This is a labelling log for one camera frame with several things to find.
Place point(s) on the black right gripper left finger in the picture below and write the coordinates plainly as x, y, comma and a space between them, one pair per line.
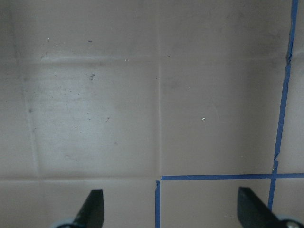
91, 214

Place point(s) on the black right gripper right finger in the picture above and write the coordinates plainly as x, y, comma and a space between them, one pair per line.
253, 213

